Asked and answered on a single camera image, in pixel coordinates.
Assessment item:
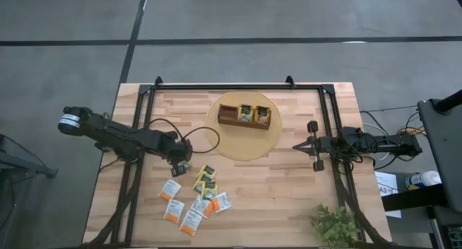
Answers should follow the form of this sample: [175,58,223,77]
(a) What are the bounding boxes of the white paper sheet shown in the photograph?
[374,171,402,219]

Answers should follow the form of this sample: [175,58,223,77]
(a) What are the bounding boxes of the brown wooden compartment box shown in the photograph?
[217,103,272,130]

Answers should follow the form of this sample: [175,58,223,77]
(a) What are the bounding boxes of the grey metal stand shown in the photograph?
[0,133,58,249]

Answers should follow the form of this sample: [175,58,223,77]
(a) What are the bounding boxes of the black cart pole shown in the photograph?
[432,89,462,113]

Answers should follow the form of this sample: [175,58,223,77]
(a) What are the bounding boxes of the yellow cable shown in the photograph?
[398,126,427,137]

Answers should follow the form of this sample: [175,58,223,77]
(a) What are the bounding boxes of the black cart beam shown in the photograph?
[381,183,450,212]

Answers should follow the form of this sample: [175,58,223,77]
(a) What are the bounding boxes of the round woven straw placemat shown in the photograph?
[204,90,284,162]

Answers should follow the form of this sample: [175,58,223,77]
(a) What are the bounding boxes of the dark grey cart top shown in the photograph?
[417,97,462,214]

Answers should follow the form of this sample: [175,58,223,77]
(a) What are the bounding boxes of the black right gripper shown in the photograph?
[292,121,328,172]

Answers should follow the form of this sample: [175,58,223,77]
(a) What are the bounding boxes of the black metal table frame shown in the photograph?
[84,75,393,249]

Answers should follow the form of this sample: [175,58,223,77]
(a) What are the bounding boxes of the green potted plant white pot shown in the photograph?
[308,202,361,249]

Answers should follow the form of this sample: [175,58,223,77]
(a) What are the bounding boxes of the white orange Tazo tea bag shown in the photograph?
[211,191,233,214]
[158,178,182,202]
[179,209,204,237]
[190,194,214,219]
[163,199,186,224]

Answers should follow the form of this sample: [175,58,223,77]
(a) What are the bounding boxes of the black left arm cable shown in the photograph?
[143,117,221,155]

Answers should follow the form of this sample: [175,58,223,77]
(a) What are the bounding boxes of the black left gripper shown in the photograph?
[160,131,194,178]

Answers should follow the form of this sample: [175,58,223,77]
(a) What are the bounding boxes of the orange peach tea bag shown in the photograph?
[254,105,272,126]

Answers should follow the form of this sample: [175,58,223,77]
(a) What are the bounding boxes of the white blue wipes canister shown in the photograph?
[404,170,443,191]

